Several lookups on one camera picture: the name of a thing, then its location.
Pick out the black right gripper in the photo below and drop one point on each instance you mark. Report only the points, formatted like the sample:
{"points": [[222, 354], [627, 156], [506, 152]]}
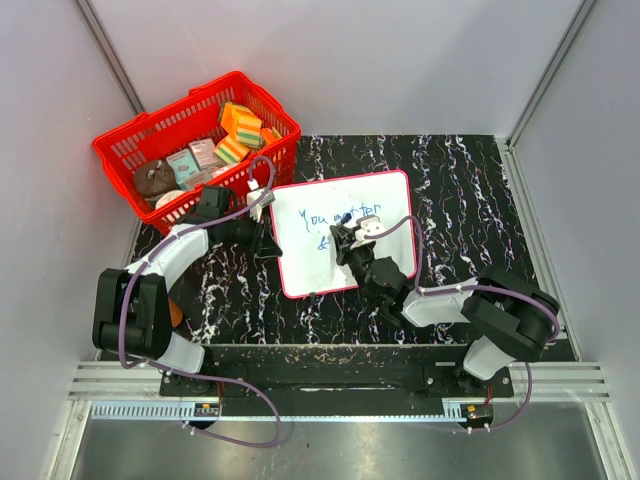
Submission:
{"points": [[344, 240]]}

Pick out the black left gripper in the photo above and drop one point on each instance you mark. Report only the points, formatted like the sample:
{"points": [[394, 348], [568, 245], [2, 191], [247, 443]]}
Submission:
{"points": [[263, 245]]}

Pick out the pink framed whiteboard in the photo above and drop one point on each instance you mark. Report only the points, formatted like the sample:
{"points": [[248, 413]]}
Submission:
{"points": [[303, 213]]}

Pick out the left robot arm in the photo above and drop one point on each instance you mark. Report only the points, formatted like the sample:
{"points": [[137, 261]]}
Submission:
{"points": [[132, 317]]}

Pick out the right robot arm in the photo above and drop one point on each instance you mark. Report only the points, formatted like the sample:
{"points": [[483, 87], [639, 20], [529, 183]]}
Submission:
{"points": [[513, 319]]}

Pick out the striped sponge block lower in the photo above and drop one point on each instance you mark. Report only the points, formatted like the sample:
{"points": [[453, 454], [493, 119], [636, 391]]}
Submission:
{"points": [[231, 151]]}

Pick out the striped sponge block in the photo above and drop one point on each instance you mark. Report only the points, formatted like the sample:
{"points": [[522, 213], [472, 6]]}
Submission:
{"points": [[247, 131], [231, 151]]}

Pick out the pink small box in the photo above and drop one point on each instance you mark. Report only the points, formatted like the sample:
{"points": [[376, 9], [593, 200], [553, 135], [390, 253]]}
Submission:
{"points": [[203, 152]]}

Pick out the red plastic basket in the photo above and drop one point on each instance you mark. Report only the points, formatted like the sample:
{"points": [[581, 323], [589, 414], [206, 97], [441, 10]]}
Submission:
{"points": [[156, 135]]}

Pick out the teal small box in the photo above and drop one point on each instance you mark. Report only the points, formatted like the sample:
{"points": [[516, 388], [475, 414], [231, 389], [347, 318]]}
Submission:
{"points": [[184, 166]]}

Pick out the orange cylindrical bottle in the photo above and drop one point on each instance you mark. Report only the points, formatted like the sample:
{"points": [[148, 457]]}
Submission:
{"points": [[176, 314]]}

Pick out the brown round doughnut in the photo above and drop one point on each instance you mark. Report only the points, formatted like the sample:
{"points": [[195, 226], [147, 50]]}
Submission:
{"points": [[154, 179]]}

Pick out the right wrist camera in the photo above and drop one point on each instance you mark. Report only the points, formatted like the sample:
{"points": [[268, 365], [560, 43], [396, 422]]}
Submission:
{"points": [[367, 230]]}

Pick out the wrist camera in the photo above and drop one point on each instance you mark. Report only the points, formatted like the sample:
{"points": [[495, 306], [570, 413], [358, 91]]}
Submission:
{"points": [[258, 198], [367, 230]]}

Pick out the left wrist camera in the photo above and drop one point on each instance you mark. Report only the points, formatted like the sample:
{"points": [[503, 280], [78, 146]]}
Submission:
{"points": [[258, 198]]}

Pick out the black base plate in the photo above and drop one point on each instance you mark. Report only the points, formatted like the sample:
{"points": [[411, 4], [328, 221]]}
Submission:
{"points": [[339, 381]]}

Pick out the aluminium rail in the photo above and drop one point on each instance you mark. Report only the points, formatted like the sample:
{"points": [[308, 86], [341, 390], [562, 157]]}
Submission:
{"points": [[146, 394]]}

